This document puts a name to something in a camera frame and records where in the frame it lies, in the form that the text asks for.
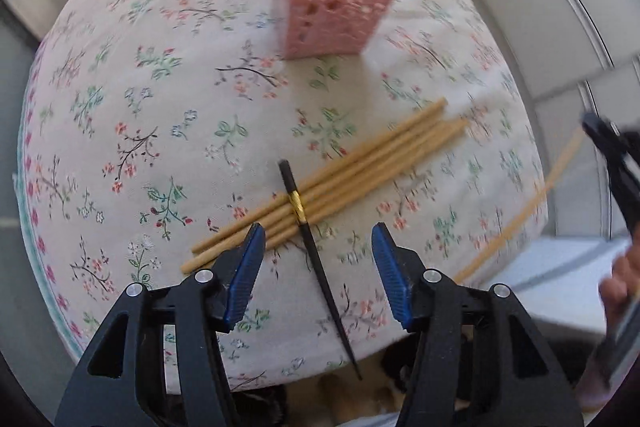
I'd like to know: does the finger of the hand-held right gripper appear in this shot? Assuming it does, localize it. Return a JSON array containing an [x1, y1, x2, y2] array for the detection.
[[581, 112, 640, 233]]

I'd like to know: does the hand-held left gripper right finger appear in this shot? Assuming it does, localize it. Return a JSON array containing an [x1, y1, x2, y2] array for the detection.
[[371, 222, 585, 427]]

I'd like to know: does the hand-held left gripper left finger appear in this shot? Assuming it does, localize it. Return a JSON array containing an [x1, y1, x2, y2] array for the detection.
[[54, 223, 267, 427]]

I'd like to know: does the black chopstick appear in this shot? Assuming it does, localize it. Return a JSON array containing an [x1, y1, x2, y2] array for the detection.
[[278, 160, 362, 380]]

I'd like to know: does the bunch of wooden chopsticks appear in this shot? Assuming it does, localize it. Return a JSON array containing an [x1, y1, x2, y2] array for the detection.
[[181, 98, 470, 274]]

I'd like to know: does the wooden chopstick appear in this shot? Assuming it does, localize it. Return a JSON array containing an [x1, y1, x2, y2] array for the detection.
[[452, 127, 587, 284]]

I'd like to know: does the person's right hand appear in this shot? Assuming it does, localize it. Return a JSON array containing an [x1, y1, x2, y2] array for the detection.
[[600, 243, 640, 325]]

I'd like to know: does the row of white cabinet fronts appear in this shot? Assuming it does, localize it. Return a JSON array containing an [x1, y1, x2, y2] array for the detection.
[[470, 0, 640, 148]]

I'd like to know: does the floral tablecloth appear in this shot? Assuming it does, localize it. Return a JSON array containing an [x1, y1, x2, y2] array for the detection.
[[12, 0, 548, 395]]

